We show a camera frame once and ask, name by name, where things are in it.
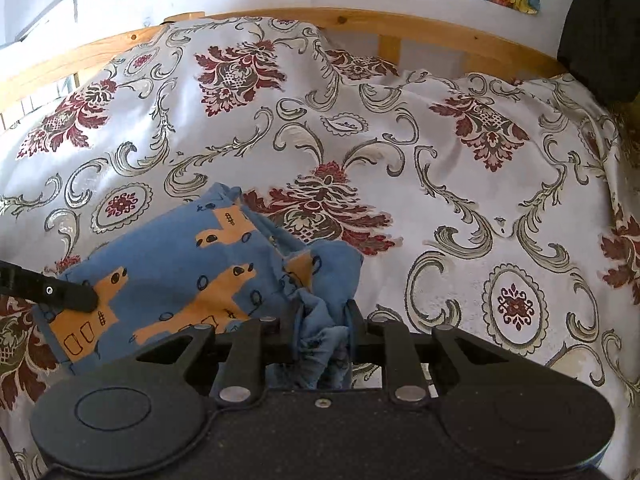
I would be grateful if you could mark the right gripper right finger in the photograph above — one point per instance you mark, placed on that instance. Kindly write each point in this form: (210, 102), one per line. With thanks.
(357, 339)

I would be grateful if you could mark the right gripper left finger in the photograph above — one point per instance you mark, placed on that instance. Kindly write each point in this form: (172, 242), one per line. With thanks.
(288, 338)

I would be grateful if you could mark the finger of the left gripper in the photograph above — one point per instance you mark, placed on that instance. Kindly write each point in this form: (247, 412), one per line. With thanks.
(40, 289)

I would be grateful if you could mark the blue patterned pants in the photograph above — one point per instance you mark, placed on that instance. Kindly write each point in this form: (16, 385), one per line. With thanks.
(212, 263)

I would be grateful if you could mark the floral white bedspread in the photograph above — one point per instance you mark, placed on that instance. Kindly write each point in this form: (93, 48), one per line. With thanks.
(508, 210)

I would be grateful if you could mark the dark cushion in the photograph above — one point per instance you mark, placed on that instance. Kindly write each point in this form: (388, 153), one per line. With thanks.
(600, 47)

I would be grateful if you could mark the wooden bed frame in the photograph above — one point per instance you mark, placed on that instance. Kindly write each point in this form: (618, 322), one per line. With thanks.
(383, 31)

